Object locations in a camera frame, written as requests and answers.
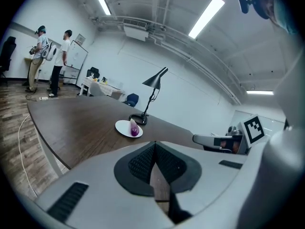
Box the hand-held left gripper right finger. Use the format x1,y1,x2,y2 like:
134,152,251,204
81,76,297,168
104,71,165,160
154,141,203,194

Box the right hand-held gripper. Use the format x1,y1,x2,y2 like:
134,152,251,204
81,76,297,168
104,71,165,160
192,114,265,155

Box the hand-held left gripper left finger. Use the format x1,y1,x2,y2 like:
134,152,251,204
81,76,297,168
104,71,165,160
113,141,156,197

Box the green and pink object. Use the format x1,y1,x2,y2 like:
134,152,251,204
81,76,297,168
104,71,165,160
129,118,139,137

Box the white round plate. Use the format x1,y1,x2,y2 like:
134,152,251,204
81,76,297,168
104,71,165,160
115,120,143,137

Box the person's white shirt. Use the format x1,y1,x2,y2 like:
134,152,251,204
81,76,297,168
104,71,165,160
274,49,305,133

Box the blue chair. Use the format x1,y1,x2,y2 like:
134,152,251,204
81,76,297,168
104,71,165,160
123,93,139,107

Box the small cloth covered table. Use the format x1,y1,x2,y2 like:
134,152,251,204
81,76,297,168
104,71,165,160
80,76,126,100

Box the white shell chair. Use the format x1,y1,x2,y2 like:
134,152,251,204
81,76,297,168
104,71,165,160
90,82,105,97

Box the black desk lamp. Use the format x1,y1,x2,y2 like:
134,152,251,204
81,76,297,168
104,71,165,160
129,67,169,125

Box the white ceiling pipes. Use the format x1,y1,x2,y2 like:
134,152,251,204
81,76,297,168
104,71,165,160
95,15,241,104

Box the black office chair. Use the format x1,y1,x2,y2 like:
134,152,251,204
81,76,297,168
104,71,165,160
86,67,100,78
0,36,17,84

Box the person's head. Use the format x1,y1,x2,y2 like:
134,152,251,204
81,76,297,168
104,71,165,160
252,0,298,35

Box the black framed whiteboard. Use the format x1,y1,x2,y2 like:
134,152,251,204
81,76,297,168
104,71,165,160
64,40,89,84

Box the white air conditioner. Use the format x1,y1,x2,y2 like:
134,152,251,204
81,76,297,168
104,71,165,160
122,18,150,42

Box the white round backpack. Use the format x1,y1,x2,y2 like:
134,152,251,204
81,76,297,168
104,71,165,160
42,42,58,62

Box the white floor cable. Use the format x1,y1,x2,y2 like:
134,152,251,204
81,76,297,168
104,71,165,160
18,113,39,198

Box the black head camera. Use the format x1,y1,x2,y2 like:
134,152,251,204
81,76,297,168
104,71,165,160
237,0,253,14

